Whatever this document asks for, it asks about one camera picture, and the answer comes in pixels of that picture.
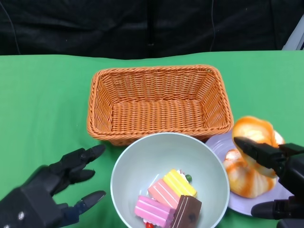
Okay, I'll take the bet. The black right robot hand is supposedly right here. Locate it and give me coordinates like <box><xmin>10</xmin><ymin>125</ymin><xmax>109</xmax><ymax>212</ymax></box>
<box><xmin>234</xmin><ymin>136</ymin><xmax>304</xmax><ymax>228</ymax></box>

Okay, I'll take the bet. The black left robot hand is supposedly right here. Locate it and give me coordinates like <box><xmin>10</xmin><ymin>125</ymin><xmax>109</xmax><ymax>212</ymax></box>
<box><xmin>0</xmin><ymin>144</ymin><xmax>107</xmax><ymax>228</ymax></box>

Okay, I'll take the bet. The orange striped bread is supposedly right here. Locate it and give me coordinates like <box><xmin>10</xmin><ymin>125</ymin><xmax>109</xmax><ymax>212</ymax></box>
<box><xmin>223</xmin><ymin>148</ymin><xmax>277</xmax><ymax>198</ymax></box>
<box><xmin>232</xmin><ymin>115</ymin><xmax>285</xmax><ymax>178</ymax></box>

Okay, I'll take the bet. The yellow cake slice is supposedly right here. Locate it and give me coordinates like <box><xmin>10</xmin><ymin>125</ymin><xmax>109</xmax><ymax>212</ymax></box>
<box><xmin>162</xmin><ymin>169</ymin><xmax>198</xmax><ymax>198</ymax></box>

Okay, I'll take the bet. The chocolate cake slice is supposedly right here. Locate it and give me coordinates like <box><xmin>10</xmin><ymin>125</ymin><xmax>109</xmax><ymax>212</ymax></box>
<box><xmin>171</xmin><ymin>195</ymin><xmax>202</xmax><ymax>228</ymax></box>

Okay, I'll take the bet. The coral cake slice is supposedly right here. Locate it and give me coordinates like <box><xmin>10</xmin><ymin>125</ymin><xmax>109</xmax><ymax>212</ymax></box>
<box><xmin>147</xmin><ymin>178</ymin><xmax>181</xmax><ymax>209</ymax></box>

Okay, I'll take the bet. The pale green bowl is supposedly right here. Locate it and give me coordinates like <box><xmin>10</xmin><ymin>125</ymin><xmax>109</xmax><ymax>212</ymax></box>
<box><xmin>110</xmin><ymin>132</ymin><xmax>230</xmax><ymax>228</ymax></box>

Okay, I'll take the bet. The pink cake slice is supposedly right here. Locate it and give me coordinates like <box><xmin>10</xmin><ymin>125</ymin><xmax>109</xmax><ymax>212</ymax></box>
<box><xmin>134</xmin><ymin>195</ymin><xmax>176</xmax><ymax>228</ymax></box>

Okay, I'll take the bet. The lilac plate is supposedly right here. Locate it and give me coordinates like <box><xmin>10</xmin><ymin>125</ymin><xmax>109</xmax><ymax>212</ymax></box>
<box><xmin>204</xmin><ymin>132</ymin><xmax>295</xmax><ymax>216</ymax></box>

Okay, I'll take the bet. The orange wicker basket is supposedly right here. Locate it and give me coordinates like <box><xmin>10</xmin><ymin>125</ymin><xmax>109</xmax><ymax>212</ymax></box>
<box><xmin>86</xmin><ymin>64</ymin><xmax>235</xmax><ymax>147</ymax></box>

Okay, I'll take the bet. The green tablecloth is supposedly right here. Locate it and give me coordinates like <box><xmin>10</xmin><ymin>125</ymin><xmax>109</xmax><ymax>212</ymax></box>
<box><xmin>0</xmin><ymin>49</ymin><xmax>304</xmax><ymax>228</ymax></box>

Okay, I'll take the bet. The black backdrop curtain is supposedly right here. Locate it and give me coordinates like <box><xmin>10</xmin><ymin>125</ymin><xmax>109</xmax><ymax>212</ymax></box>
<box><xmin>0</xmin><ymin>0</ymin><xmax>304</xmax><ymax>60</ymax></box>

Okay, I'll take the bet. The white metal frame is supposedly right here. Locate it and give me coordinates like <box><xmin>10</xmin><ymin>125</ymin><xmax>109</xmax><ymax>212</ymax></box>
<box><xmin>281</xmin><ymin>22</ymin><xmax>304</xmax><ymax>51</ymax></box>

